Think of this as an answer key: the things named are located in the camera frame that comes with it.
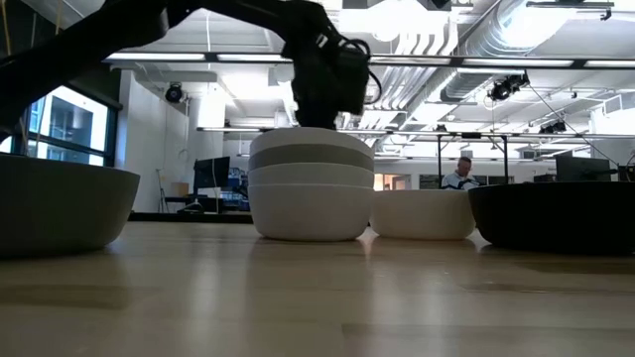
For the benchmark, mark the stack of white grey bowls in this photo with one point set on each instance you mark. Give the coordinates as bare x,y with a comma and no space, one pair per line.
310,213

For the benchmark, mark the silver ceiling ventilation duct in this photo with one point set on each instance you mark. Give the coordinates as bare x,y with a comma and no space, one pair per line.
496,30

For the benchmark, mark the brown cardboard box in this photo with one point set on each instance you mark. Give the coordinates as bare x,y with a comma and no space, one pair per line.
179,189

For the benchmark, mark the dark grey bowl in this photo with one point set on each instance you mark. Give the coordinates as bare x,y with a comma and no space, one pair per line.
59,208

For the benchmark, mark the dark office desk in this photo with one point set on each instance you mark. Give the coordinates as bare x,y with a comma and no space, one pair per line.
198,204

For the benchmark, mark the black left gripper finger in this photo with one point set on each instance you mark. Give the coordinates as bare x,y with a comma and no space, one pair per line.
318,114

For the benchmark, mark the black framed window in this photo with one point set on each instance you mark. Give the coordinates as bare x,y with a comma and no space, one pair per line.
69,124

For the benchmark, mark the white plastic bowl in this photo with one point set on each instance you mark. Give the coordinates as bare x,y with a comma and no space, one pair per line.
310,174
421,213
310,136

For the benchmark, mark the person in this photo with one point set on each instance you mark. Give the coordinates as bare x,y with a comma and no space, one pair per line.
464,166

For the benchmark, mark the black computer monitor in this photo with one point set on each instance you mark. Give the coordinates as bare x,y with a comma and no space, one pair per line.
212,172
583,169

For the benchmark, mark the black ceiling spotlight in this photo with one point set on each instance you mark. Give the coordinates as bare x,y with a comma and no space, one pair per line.
553,127
506,88

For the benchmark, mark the black metal stand frame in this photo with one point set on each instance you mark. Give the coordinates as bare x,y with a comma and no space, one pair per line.
439,158

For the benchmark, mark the black round wall camera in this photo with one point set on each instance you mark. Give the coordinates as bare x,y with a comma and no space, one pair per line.
173,92

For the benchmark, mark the black bowl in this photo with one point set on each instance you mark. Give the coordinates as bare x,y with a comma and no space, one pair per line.
555,218

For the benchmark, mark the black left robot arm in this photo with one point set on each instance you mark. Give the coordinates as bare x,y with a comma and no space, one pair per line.
74,44

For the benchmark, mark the light grey bowl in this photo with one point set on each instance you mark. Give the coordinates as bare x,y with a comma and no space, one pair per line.
310,154

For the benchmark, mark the overhead light bar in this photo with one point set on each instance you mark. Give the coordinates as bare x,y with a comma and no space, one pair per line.
578,63

